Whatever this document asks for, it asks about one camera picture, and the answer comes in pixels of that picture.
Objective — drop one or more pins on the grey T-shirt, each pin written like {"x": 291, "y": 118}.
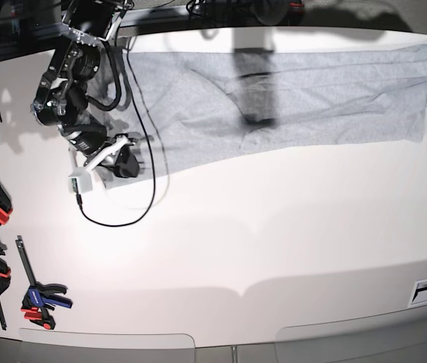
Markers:
{"x": 191, "y": 109}

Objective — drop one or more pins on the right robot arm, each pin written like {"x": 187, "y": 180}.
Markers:
{"x": 62, "y": 100}

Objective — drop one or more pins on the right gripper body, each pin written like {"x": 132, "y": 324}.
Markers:
{"x": 105, "y": 154}

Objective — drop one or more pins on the blue bar clamp on table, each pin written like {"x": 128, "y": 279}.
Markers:
{"x": 40, "y": 299}

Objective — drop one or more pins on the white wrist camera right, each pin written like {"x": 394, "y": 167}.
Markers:
{"x": 80, "y": 181}

